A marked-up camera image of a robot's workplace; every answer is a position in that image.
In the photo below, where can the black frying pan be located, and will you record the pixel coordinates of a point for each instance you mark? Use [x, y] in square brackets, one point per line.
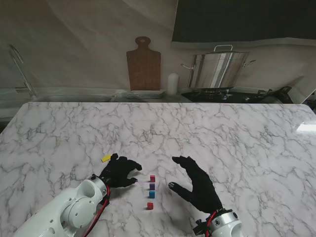
[276, 96]

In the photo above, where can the dark range hood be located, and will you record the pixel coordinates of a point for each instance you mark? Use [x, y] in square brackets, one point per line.
[247, 19]

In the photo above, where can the blue domino block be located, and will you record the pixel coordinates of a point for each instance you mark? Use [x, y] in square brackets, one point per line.
[152, 194]

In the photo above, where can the brown wooden cutting board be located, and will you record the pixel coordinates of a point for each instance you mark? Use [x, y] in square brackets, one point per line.
[144, 69]

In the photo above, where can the black gas stove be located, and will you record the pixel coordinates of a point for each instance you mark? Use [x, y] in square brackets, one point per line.
[212, 95]

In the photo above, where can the chrome kitchen faucet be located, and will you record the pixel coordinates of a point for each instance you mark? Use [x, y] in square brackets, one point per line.
[22, 71]

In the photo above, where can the pink domino block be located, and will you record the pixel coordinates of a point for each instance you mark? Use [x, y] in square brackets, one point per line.
[152, 178]

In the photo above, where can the yellow domino block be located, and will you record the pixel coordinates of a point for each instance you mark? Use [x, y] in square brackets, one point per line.
[105, 158]

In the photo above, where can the purple domino block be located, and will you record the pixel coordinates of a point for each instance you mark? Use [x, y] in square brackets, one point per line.
[152, 186]

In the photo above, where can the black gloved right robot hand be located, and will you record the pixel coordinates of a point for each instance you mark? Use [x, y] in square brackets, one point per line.
[202, 190]

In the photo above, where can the white cylinder candle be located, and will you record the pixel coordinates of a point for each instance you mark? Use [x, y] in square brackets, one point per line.
[173, 84]

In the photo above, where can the red domino block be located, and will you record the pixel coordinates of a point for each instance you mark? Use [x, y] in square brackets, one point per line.
[150, 206]

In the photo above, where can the large steel stock pot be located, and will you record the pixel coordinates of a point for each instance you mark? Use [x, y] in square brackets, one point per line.
[219, 69]

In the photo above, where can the stack of white plates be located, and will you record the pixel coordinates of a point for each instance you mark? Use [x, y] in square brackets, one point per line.
[145, 94]

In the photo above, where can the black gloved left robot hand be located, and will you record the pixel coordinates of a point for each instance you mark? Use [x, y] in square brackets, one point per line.
[117, 172]

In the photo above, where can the steel kitchen sink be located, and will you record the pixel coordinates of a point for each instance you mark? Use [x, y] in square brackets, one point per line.
[74, 98]

